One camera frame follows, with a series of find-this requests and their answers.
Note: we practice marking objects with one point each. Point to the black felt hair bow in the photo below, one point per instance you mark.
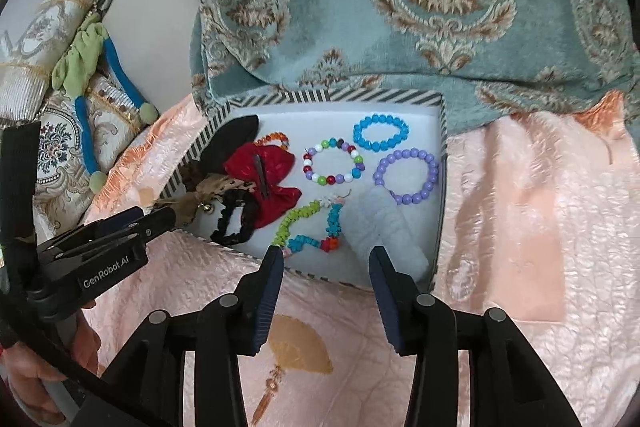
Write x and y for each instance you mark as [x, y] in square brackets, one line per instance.
[235, 142]

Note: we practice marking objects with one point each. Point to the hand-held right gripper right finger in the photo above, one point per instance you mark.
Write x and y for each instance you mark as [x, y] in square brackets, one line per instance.
[387, 302]

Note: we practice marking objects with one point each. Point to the peach quilted blanket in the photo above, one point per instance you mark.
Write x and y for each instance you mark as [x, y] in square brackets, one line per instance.
[525, 232]

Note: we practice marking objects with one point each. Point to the black lace scrunchie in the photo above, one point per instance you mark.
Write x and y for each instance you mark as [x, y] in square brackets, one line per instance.
[225, 217]

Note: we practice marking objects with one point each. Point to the person's left hand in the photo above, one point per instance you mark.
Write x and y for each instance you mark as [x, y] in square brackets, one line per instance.
[25, 362]

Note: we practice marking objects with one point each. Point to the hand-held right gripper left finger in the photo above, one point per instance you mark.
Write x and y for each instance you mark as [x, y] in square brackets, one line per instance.
[267, 297]

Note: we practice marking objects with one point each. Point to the teal damask blanket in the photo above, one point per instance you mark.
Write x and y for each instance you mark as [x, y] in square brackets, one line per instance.
[400, 7]

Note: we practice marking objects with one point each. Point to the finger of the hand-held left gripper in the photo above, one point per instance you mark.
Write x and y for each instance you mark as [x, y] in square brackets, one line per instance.
[150, 219]

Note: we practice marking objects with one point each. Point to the leopard print hair bow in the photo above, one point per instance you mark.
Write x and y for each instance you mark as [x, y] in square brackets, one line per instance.
[215, 184]

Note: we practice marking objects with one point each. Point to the black white striped box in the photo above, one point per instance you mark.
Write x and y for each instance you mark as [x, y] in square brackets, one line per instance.
[320, 122]

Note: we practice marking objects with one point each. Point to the red fabric bow hair clip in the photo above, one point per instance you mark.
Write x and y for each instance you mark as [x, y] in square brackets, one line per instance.
[262, 167]

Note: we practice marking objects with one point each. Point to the beige floral cushion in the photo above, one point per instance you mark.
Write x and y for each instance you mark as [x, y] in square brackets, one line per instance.
[55, 147]

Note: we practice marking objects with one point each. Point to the light blue fluffy scrunchie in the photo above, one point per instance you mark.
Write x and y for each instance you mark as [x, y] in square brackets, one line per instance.
[390, 227]

